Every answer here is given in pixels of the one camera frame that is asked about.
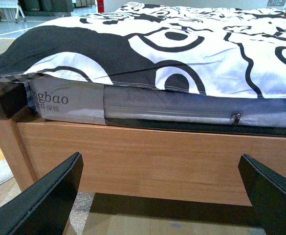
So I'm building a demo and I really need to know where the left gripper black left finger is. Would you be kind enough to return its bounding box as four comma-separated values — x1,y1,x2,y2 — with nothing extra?
0,152,84,235

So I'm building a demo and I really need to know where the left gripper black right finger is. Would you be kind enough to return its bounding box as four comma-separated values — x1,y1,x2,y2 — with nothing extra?
238,154,286,235

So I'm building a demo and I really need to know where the grey zippered mattress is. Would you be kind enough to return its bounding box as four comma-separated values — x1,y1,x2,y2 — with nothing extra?
29,75,286,127

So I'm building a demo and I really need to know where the black and white patterned duvet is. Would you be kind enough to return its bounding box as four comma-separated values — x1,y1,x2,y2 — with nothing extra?
0,2,286,99

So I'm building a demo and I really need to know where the white folding stand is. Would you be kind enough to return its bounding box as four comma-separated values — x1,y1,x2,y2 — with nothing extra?
14,0,26,23

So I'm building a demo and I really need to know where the wooden bed frame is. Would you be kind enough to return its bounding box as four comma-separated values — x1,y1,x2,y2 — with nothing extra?
0,83,286,206

